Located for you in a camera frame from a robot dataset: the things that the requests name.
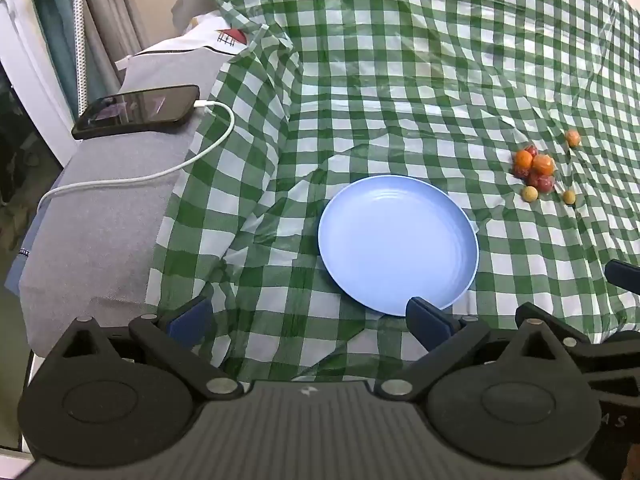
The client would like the blue plate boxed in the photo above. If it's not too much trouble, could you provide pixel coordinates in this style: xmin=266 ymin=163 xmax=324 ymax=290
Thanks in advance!
xmin=317 ymin=175 xmax=480 ymax=317

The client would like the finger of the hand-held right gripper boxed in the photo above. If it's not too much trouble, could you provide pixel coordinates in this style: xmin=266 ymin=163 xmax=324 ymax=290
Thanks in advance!
xmin=515 ymin=302 xmax=601 ymax=356
xmin=604 ymin=260 xmax=640 ymax=297

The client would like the white dotted pole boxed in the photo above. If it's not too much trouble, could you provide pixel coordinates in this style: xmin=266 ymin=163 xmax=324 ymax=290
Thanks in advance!
xmin=74 ymin=0 xmax=90 ymax=106

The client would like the green checked tablecloth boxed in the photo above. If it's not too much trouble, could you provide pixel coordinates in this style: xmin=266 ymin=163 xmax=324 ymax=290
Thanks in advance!
xmin=145 ymin=0 xmax=640 ymax=381

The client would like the grey curtain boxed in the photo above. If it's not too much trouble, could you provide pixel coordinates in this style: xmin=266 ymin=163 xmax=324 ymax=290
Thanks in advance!
xmin=82 ymin=0 xmax=151 ymax=83

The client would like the grey cushion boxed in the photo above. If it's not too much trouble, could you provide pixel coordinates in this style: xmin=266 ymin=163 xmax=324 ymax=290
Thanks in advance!
xmin=5 ymin=47 xmax=236 ymax=356

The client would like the teal curtain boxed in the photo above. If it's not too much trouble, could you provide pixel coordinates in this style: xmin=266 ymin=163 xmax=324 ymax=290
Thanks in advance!
xmin=27 ymin=0 xmax=81 ymax=116

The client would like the white printed pillow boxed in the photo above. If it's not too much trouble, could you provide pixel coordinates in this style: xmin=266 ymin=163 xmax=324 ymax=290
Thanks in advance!
xmin=115 ymin=10 xmax=251 ymax=68

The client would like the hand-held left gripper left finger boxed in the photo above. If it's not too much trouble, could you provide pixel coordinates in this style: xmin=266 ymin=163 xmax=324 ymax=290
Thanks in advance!
xmin=49 ymin=296 xmax=242 ymax=402

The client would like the black smartphone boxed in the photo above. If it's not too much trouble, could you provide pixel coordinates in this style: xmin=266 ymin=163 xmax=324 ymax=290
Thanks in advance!
xmin=71 ymin=84 xmax=201 ymax=141

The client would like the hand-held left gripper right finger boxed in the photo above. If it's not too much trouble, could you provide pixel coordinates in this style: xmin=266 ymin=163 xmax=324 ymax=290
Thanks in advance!
xmin=375 ymin=297 xmax=582 ymax=402

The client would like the white charging cable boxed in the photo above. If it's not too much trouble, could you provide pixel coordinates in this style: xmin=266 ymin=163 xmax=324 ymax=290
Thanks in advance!
xmin=37 ymin=100 xmax=236 ymax=221

